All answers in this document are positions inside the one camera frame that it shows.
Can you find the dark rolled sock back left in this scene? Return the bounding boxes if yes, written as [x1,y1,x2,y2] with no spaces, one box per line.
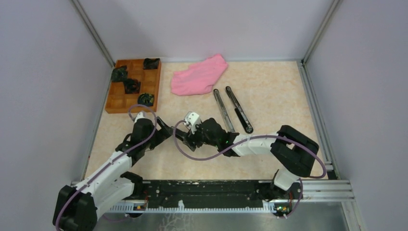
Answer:
[111,65,128,82]

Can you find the aluminium frame corner post left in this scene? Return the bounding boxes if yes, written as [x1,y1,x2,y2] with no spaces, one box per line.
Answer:
[69,0,115,67]

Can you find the aluminium front frame rail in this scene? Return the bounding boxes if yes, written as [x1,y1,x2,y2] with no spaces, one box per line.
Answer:
[65,180,355,204]

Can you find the aluminium frame corner post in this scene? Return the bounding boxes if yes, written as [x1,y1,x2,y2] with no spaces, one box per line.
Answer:
[69,0,115,67]
[302,0,343,66]

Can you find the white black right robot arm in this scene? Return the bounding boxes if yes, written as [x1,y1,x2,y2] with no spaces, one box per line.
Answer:
[174,118,319,198]

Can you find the beige and black stapler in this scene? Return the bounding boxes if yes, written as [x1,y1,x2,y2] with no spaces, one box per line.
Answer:
[213,89,235,132]

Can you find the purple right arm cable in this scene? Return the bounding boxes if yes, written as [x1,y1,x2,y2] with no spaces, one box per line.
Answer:
[173,119,328,219]

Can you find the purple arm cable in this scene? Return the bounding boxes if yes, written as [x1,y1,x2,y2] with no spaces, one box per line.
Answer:
[54,104,158,231]
[173,119,328,219]

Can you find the white slotted cable duct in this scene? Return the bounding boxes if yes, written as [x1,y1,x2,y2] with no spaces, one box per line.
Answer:
[107,201,277,214]

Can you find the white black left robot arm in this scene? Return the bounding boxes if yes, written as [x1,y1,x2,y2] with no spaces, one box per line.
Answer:
[52,114,173,231]

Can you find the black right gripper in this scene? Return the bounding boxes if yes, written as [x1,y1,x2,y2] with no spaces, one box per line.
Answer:
[183,122,219,151]

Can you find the aluminium frame rail right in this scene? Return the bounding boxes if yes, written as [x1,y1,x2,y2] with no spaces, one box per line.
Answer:
[297,60,339,180]

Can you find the dark rolled sock back right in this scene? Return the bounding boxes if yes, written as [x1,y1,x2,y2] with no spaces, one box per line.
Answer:
[143,58,161,70]

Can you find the aluminium frame corner post right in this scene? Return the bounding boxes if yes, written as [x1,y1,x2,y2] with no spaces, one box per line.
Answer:
[302,0,343,66]

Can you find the orange wooden compartment tray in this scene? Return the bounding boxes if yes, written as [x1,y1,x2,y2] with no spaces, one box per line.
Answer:
[105,58,161,114]

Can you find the aluminium frame rail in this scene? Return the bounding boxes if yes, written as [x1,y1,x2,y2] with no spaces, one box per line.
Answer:
[297,60,339,180]
[65,180,355,204]

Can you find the pink cloth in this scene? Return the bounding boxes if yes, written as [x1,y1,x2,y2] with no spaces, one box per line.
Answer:
[170,54,229,96]

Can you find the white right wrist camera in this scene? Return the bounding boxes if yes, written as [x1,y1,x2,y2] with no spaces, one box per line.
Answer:
[183,111,202,134]

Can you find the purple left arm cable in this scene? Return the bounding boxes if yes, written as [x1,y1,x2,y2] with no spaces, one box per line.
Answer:
[54,104,158,231]

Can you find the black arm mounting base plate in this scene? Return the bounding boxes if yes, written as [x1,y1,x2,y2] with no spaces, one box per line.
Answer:
[128,180,301,209]

